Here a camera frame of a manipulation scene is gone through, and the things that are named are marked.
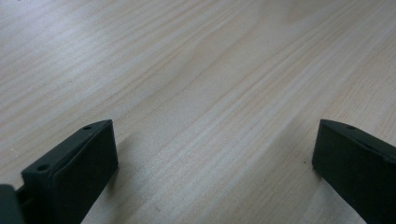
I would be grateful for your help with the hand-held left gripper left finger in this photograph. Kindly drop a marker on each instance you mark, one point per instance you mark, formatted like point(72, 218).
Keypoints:
point(74, 174)

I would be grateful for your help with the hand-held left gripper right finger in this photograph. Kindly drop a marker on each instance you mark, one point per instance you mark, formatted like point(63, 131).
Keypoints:
point(358, 168)

